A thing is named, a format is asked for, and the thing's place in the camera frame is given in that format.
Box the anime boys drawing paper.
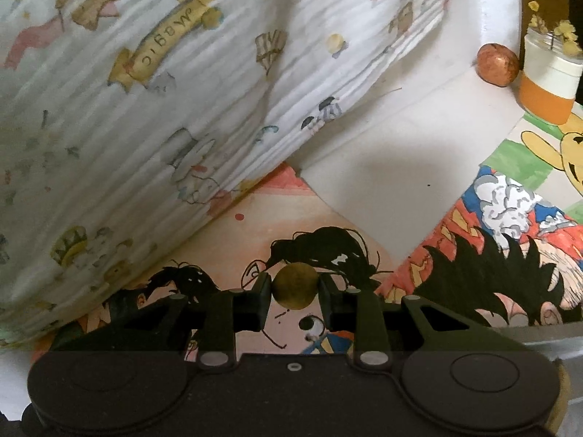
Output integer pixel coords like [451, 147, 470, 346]
[32, 165, 392, 359]

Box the white cartoon print cloth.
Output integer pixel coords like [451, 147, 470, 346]
[1, 0, 449, 349]

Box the colourful anime collage paper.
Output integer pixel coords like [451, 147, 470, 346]
[377, 166, 582, 327]

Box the winnie pooh drawing paper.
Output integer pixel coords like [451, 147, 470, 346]
[483, 103, 583, 223]

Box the brown round ornament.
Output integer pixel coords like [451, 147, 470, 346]
[476, 43, 520, 87]

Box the orange white jar with flowers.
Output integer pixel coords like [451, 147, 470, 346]
[519, 0, 582, 125]

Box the metal tray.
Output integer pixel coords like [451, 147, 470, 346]
[496, 322, 583, 368]

